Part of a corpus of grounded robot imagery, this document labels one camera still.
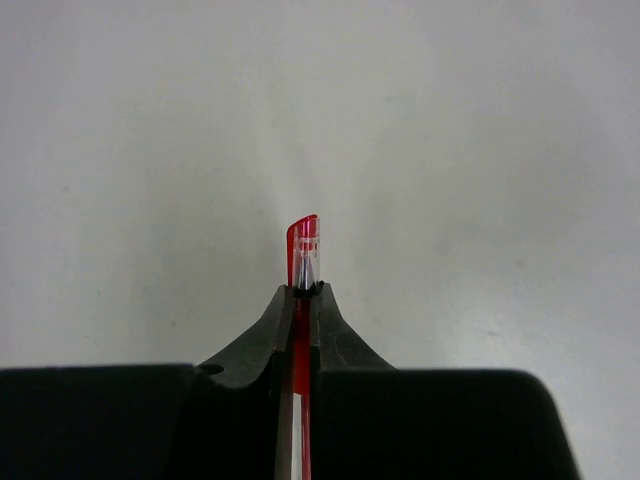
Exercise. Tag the red gel pen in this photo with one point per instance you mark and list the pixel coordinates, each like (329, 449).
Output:
(293, 444)

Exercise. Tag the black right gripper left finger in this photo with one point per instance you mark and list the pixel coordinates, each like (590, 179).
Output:
(226, 418)

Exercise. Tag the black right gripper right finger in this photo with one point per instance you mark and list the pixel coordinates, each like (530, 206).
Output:
(370, 420)

